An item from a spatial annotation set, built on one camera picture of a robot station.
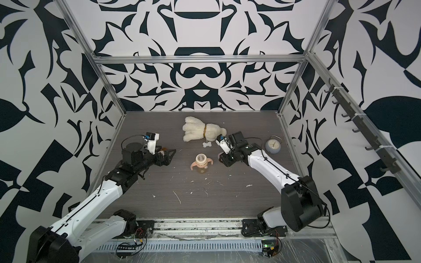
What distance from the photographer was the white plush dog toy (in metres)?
1.01

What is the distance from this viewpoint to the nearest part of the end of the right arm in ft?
2.02

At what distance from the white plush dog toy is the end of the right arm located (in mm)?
191
